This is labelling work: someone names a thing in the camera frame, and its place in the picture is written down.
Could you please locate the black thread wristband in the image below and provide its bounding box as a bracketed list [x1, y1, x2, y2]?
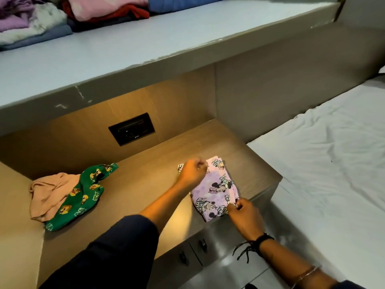
[232, 233, 275, 264]

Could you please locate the white floral garment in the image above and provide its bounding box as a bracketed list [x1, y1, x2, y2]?
[0, 2, 68, 46]

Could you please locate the white bed mattress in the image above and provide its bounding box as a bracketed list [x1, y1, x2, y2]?
[247, 65, 385, 289]

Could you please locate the wooden bedside cabinet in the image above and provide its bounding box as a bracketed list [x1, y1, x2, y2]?
[0, 118, 283, 289]

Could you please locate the person's left hand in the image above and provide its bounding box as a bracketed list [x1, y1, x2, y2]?
[177, 158, 209, 188]

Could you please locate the person's left forearm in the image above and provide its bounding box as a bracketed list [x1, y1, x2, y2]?
[39, 179, 193, 289]

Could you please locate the person's right forearm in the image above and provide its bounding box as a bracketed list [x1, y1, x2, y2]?
[255, 237, 366, 289]

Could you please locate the purple garment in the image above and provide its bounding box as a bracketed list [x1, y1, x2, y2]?
[0, 0, 41, 33]

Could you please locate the purple cartoon print cloth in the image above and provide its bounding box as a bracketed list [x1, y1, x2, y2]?
[177, 157, 240, 222]

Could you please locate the black wall socket panel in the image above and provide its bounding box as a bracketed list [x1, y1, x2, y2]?
[108, 112, 156, 147]

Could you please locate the person's right hand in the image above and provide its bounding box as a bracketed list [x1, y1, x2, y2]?
[227, 197, 266, 242]

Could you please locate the thin metal bangle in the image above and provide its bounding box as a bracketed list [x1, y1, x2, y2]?
[290, 265, 320, 289]

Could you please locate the pink garment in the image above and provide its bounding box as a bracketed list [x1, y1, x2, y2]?
[66, 0, 150, 22]

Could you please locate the bright blue garment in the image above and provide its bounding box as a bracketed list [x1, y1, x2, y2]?
[148, 0, 227, 14]

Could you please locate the light blue headboard ledge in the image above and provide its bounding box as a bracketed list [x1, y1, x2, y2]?
[0, 0, 347, 136]

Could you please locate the peach cloth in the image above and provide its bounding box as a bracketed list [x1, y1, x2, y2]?
[29, 173, 82, 222]

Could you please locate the dark navy garment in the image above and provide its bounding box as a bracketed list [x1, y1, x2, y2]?
[67, 12, 136, 33]

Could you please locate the green cartoon print cloth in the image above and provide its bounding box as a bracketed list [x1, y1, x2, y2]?
[45, 163, 119, 232]

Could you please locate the grey-blue folded garment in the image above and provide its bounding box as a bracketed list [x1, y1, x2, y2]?
[0, 24, 74, 52]

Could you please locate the red garment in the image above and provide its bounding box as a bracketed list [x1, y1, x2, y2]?
[61, 0, 150, 25]

